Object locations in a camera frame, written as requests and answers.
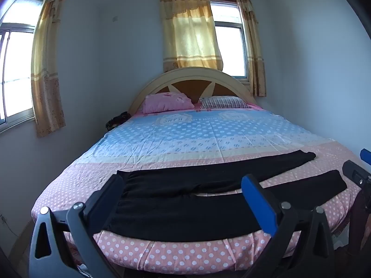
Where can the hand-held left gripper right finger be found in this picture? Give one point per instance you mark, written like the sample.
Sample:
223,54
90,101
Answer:
258,202

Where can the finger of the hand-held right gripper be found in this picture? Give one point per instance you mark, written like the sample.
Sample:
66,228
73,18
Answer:
366,155
356,175

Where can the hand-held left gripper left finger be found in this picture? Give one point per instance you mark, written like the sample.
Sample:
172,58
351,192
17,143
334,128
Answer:
111,189

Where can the black pants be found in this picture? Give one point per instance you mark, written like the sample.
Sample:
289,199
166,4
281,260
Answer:
174,217

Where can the black bag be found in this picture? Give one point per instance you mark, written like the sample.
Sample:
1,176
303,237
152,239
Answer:
117,120

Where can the polka dot bedsheet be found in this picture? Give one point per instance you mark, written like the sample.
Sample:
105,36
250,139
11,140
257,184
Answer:
203,139

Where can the pink pillow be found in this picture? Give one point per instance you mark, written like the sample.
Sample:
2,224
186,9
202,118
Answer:
166,102

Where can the striped pillow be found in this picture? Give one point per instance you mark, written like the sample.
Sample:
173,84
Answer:
224,102

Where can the wooden bed headboard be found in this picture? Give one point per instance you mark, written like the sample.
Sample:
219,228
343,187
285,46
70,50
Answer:
188,85

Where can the yellow side window curtain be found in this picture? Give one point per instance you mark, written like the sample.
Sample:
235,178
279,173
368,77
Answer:
47,63

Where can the side window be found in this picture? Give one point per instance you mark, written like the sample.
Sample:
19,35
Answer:
17,69

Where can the narrow yellow curtain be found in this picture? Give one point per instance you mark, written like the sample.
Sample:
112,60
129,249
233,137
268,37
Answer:
253,46

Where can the window behind headboard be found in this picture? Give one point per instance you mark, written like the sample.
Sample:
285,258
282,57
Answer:
230,43

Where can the wide yellow curtain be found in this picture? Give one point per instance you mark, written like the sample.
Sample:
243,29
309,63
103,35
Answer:
189,29

